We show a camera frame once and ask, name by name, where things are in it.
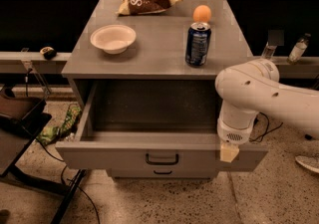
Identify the grey sneaker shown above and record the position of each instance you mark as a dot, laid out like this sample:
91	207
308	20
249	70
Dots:
310	163

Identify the green snack bag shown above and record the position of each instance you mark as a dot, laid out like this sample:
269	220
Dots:
50	133

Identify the grey drawer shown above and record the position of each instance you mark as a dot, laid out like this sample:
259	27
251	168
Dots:
116	173
158	125

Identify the grey bottom drawer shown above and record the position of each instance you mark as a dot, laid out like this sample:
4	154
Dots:
116	173

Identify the yellow black tape measure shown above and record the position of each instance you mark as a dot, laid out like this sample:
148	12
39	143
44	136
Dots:
48	53

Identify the black power cable adapter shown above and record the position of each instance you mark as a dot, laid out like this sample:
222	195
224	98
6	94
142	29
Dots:
267	129

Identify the grey top drawer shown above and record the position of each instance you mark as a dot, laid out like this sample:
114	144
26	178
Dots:
158	125

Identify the orange fruit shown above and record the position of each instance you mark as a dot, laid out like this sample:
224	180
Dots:
201	13

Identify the clear water bottle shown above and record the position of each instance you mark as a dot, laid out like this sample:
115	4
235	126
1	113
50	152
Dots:
268	52

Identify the black stand with tray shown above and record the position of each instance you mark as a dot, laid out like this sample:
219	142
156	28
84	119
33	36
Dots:
16	135

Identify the blue soda can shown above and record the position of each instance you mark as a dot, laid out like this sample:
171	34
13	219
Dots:
198	40

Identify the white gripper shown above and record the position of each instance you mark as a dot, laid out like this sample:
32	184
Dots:
233	133

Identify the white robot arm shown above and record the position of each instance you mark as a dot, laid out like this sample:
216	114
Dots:
253	87

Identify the white bowl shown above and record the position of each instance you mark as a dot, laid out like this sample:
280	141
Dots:
113	39

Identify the grey drawer cabinet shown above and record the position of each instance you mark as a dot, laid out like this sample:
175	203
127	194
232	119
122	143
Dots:
158	52

